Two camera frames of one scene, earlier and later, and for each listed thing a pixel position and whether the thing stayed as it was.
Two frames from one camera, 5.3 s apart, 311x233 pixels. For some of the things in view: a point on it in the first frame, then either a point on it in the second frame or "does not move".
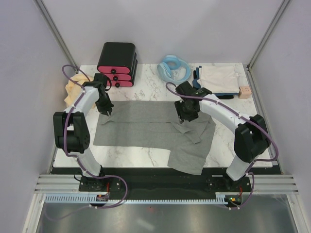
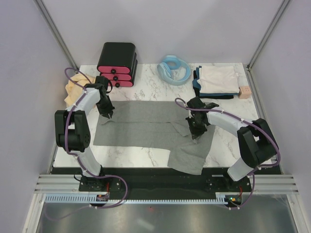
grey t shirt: x=156 y=124 does not move
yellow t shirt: x=73 y=90 does not move
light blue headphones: x=169 y=62 does not move
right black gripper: x=182 y=116 -> x=195 y=132
